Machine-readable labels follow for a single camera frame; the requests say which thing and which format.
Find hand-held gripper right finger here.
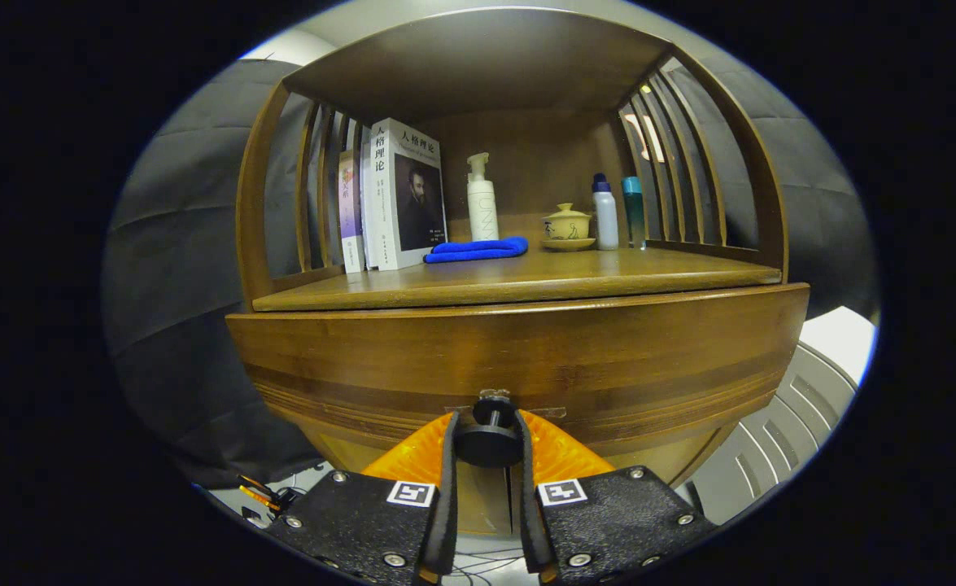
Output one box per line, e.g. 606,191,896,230
513,409,718,585

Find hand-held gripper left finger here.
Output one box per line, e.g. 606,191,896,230
262,409,462,585

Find wooden drawer with black knob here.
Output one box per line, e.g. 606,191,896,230
225,282,810,489

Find wooden countertop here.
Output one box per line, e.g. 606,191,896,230
251,247,784,313

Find white drawer unit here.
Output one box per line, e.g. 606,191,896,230
685,307,877,526

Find brown wooden cabinet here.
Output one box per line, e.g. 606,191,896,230
225,7,810,538

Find orange black object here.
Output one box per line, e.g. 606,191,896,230
238,474,303,515

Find blue folded cloth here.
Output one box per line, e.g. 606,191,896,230
424,236,529,265

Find yellow lidded tea cup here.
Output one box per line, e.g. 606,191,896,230
543,203,593,241

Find white pump bottle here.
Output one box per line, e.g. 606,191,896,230
466,152,500,243

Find thin white book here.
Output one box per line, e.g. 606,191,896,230
359,146,378,270

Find white portrait cover book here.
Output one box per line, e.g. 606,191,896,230
361,118,448,271

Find white bottle with blue cap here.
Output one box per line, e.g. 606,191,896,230
591,173,619,251

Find purple spine book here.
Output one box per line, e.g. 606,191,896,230
338,149,366,274

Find teal bottle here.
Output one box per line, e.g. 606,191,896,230
622,177,646,250

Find black floor cables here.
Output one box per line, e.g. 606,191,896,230
449,549,527,586

